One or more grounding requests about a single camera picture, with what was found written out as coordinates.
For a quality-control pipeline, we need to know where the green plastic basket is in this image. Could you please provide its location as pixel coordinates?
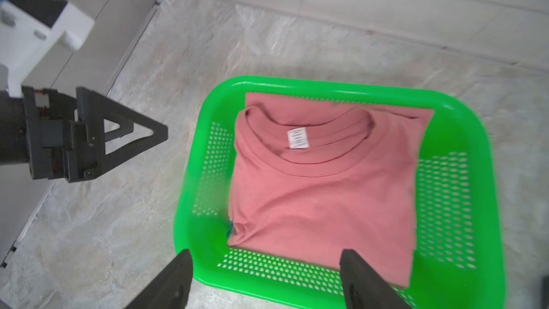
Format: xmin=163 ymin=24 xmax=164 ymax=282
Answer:
xmin=173 ymin=76 xmax=506 ymax=308

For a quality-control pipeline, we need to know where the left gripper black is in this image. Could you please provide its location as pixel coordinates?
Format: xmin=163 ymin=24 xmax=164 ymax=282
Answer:
xmin=20 ymin=85 xmax=169 ymax=183

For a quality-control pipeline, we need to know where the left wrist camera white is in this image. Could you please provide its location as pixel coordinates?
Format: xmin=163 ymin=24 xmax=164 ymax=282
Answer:
xmin=1 ymin=0 xmax=95 ymax=98

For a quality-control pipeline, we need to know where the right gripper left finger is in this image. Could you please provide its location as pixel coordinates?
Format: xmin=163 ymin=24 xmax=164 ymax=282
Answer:
xmin=126 ymin=250 xmax=193 ymax=309

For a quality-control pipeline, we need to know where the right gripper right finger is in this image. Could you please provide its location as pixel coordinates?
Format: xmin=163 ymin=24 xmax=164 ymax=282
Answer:
xmin=340 ymin=249 xmax=411 ymax=309

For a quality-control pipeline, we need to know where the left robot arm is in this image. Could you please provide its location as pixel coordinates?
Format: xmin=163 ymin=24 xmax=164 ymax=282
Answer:
xmin=1 ymin=87 xmax=168 ymax=183

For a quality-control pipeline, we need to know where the pink t-shirt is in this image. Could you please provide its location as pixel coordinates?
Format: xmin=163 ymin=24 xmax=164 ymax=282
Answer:
xmin=228 ymin=93 xmax=434 ymax=288

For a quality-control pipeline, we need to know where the blue t-shirt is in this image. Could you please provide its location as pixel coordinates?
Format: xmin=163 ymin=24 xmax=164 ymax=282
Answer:
xmin=226 ymin=221 xmax=234 ymax=240

